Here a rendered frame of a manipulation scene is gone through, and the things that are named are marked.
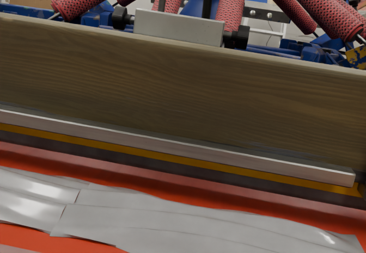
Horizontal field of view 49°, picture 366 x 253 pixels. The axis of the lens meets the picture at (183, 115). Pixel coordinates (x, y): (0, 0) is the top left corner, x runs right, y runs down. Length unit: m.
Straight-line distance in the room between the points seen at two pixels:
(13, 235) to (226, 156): 0.14
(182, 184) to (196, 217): 0.06
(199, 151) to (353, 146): 0.10
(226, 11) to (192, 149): 0.53
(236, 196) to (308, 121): 0.08
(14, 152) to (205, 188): 0.15
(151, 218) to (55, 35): 0.14
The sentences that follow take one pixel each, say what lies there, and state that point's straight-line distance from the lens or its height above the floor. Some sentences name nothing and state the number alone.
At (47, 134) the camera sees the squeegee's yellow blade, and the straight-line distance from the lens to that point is 0.33.
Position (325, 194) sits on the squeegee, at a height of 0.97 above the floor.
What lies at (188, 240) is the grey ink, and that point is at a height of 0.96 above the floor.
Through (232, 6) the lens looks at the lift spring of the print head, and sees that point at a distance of 0.79.
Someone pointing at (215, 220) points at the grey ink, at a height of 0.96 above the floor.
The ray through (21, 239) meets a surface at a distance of 0.23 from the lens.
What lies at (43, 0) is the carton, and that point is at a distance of 4.44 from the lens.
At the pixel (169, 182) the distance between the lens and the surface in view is 0.31.
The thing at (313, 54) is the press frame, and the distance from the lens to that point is 0.92.
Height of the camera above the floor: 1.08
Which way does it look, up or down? 14 degrees down
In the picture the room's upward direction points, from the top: 9 degrees clockwise
